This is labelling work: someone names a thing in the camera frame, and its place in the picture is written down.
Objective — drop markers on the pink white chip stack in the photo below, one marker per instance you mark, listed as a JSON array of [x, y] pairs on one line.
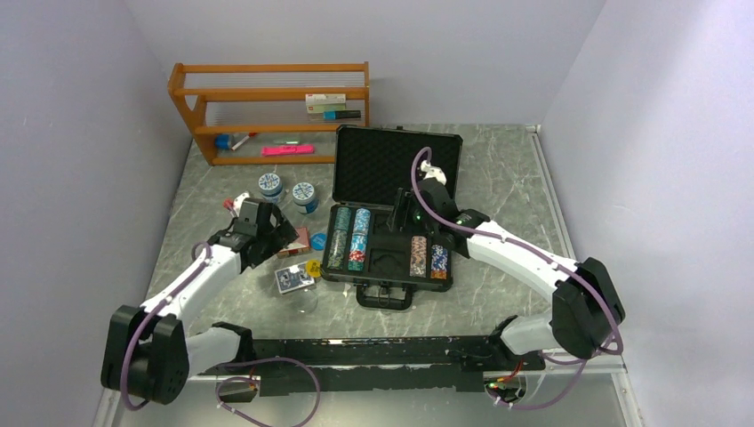
[[418, 257]]

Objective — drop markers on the yellow blue poker chip stack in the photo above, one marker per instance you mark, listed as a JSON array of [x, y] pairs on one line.
[[336, 254]]

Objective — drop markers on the blue white lidded jar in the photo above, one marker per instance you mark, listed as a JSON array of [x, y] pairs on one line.
[[305, 197], [271, 187]]

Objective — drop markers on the pink highlighter marker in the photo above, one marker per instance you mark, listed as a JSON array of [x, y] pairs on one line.
[[288, 150]]

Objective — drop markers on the teal marker pen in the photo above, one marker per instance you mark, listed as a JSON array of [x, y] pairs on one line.
[[342, 114]]

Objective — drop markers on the blue capped small bottle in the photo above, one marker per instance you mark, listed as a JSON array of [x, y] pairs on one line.
[[224, 141]]

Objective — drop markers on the clear round plastic disc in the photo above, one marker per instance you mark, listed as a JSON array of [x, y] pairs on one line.
[[305, 301]]

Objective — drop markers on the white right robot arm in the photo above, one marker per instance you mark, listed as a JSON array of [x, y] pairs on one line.
[[585, 309]]

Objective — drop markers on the red white marker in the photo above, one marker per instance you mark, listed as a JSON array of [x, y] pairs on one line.
[[241, 141]]

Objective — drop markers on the red playing card deck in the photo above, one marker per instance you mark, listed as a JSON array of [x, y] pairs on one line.
[[299, 246]]

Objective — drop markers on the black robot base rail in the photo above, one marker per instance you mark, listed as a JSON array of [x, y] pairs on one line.
[[462, 363]]

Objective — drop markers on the teal green poker chip stack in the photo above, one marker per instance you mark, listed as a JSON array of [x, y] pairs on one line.
[[342, 219]]

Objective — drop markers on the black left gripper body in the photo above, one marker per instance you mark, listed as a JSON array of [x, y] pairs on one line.
[[266, 248]]

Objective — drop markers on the orange wooden shelf rack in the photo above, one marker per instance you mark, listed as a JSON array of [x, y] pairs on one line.
[[266, 99]]

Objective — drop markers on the blue round dealer chip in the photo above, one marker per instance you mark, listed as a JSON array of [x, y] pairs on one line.
[[318, 241]]

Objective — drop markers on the red white chip stack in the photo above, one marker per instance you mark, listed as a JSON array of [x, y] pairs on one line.
[[357, 256]]

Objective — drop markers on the light blue poker chip stack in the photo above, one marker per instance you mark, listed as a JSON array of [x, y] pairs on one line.
[[362, 221]]

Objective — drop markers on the black poker set case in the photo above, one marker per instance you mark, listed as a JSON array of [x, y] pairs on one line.
[[379, 239]]

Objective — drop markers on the yellow dealer button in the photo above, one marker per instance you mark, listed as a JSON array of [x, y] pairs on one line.
[[313, 268]]

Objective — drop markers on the white red box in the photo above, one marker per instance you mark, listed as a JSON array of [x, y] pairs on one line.
[[316, 99]]

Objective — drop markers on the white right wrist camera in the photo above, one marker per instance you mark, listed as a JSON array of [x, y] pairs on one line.
[[429, 171]]

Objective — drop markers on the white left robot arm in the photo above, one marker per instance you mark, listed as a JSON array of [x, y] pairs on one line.
[[149, 354]]

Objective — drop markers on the blue playing card deck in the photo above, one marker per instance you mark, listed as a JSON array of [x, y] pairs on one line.
[[293, 278]]

